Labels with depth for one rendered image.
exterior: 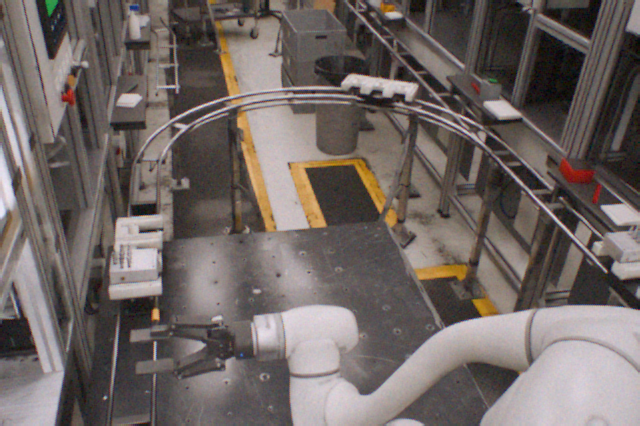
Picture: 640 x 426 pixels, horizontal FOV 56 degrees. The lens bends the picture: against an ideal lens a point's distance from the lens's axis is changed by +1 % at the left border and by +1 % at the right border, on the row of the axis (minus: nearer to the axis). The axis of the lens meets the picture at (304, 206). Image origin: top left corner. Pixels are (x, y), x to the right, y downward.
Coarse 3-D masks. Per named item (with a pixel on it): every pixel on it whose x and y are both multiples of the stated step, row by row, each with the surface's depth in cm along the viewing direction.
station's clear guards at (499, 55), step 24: (504, 0) 277; (552, 0) 241; (576, 0) 227; (600, 0) 214; (504, 24) 278; (528, 24) 259; (576, 24) 228; (480, 48) 302; (504, 48) 280; (480, 72) 304; (504, 72) 281; (504, 96) 283
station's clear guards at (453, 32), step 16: (400, 0) 407; (448, 0) 334; (464, 0) 315; (432, 16) 357; (448, 16) 336; (464, 16) 317; (432, 32) 359; (448, 32) 337; (464, 32) 318; (448, 48) 339; (464, 48) 319
